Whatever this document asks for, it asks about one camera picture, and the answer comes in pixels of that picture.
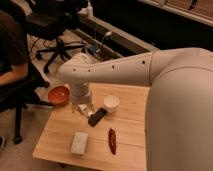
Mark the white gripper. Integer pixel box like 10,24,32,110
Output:
70,83,93,113

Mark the red chili pepper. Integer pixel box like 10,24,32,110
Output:
108,128,117,155

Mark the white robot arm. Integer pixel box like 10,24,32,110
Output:
59,47,213,171

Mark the white snack packet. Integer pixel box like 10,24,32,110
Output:
78,104,94,118

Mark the black rectangular device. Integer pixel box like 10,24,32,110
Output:
88,108,107,126

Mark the red bowl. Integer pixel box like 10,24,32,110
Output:
48,86,70,106

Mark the white cup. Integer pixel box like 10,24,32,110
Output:
104,95,120,113

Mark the white sponge block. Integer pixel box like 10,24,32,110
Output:
71,132,88,155

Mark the blue power box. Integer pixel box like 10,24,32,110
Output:
87,44,101,55

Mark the black chair under person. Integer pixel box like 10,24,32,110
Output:
0,0,56,145

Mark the seated person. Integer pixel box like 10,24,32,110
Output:
0,10,29,86

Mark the black office chair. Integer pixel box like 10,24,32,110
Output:
25,0,88,73

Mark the white spray bottle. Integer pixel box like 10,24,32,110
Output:
87,0,93,17

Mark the white cable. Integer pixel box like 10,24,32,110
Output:
98,31,113,54

